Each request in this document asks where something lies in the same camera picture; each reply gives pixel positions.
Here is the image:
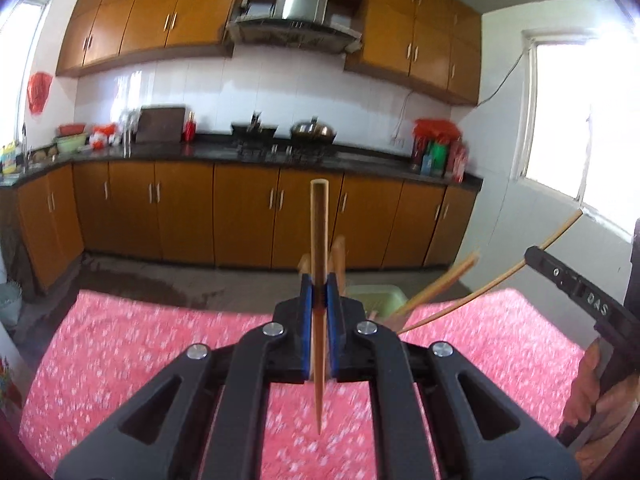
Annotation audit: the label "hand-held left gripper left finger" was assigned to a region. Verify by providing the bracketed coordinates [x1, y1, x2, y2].
[55, 274, 315, 480]

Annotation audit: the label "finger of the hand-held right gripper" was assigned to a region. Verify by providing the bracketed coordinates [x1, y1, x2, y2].
[523, 245, 581, 297]

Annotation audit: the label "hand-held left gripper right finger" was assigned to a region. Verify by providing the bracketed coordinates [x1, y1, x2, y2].
[326, 272, 583, 480]

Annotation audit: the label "green plastic container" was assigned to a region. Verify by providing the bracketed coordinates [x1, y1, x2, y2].
[345, 284, 407, 332]

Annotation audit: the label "person's right hand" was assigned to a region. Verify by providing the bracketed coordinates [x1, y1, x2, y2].
[562, 337, 640, 463]

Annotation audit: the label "red bottle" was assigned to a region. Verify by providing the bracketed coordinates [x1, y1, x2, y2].
[447, 141, 470, 182]

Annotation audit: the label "brown lower kitchen cabinets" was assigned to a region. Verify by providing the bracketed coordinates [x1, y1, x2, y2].
[15, 160, 478, 292]

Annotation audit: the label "brown kitchen cabinets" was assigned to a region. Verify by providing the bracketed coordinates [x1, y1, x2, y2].
[56, 0, 247, 79]
[344, 0, 484, 107]
[15, 160, 478, 292]

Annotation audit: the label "window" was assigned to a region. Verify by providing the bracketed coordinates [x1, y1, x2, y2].
[0, 0, 52, 113]
[520, 29, 640, 241]

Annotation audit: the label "green bottle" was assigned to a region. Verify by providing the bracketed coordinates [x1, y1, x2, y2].
[429, 142, 449, 177]

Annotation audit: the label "red plastic bag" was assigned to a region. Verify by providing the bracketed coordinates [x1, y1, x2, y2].
[413, 118, 461, 144]

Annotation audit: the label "pink floral tablecloth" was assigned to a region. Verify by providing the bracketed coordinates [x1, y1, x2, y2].
[19, 287, 598, 480]

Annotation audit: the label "gas stove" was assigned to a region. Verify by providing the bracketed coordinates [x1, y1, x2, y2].
[236, 142, 332, 159]

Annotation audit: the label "wok with lid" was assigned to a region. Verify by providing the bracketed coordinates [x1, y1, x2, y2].
[289, 116, 338, 144]

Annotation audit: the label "black kitchen countertop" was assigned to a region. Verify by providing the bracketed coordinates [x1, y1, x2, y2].
[0, 140, 484, 194]

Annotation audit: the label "black wok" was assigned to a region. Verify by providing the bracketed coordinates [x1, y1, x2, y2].
[230, 112, 279, 139]

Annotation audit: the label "dark cutting board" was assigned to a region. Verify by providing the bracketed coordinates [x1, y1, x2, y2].
[135, 104, 188, 144]

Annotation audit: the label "brown upper kitchen cabinets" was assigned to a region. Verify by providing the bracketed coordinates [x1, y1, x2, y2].
[56, 0, 247, 79]
[344, 0, 484, 107]

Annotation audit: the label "red and white bag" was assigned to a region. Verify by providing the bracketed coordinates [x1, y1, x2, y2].
[89, 124, 120, 149]

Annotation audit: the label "green basin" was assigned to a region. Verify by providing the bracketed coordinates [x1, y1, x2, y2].
[54, 132, 92, 155]

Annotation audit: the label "steel range hood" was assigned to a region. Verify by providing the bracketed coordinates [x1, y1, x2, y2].
[224, 0, 364, 56]

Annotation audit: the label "red hanging bag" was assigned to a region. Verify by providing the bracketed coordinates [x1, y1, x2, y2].
[27, 72, 54, 117]

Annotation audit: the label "wall cable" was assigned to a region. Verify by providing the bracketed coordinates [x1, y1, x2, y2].
[476, 49, 532, 109]

